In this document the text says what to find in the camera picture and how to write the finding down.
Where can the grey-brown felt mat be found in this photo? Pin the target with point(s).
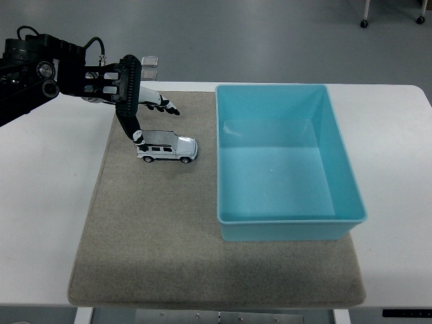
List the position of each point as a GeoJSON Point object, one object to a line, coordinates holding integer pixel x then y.
{"type": "Point", "coordinates": [152, 236]}

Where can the white cart leg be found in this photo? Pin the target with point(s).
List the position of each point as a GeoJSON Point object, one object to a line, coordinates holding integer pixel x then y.
{"type": "Point", "coordinates": [423, 6]}
{"type": "Point", "coordinates": [366, 8]}

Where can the black table control panel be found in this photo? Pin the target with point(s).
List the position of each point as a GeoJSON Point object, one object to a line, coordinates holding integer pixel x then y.
{"type": "Point", "coordinates": [406, 313]}

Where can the white and black hand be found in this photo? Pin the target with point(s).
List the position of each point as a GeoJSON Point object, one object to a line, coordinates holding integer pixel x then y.
{"type": "Point", "coordinates": [128, 87]}

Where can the grey metal plate with screws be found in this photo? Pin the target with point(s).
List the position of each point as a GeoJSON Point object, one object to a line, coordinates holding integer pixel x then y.
{"type": "Point", "coordinates": [219, 318]}

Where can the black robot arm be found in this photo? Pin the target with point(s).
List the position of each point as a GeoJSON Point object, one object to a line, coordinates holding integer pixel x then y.
{"type": "Point", "coordinates": [67, 76]}

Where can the blue plastic box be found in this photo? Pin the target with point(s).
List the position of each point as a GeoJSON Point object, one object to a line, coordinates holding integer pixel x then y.
{"type": "Point", "coordinates": [280, 175]}

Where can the black caster wheel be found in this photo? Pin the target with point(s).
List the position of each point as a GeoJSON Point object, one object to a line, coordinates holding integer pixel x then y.
{"type": "Point", "coordinates": [364, 23]}
{"type": "Point", "coordinates": [420, 20]}

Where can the white toy car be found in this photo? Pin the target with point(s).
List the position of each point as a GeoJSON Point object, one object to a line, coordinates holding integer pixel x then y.
{"type": "Point", "coordinates": [168, 150]}

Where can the white table leg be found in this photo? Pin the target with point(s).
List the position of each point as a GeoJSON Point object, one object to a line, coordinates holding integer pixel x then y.
{"type": "Point", "coordinates": [82, 316]}
{"type": "Point", "coordinates": [342, 317]}

